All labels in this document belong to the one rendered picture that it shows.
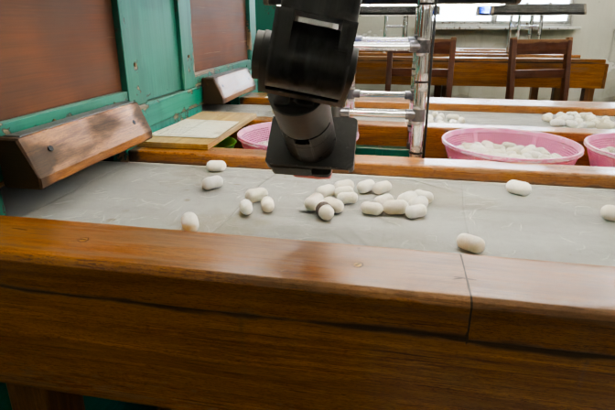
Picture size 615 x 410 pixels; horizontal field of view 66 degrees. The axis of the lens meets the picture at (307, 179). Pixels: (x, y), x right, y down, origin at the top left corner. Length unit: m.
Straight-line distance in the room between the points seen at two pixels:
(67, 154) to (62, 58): 0.18
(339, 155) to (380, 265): 0.13
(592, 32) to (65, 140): 5.74
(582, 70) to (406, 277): 3.21
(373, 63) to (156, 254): 2.96
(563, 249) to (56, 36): 0.78
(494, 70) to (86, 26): 2.90
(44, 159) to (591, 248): 0.71
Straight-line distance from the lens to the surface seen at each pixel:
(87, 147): 0.79
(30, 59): 0.81
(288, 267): 0.49
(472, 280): 0.49
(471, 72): 3.45
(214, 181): 0.78
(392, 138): 1.17
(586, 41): 6.10
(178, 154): 0.94
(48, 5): 0.85
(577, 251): 0.66
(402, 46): 0.87
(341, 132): 0.55
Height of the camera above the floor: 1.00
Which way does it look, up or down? 19 degrees down
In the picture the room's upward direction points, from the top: straight up
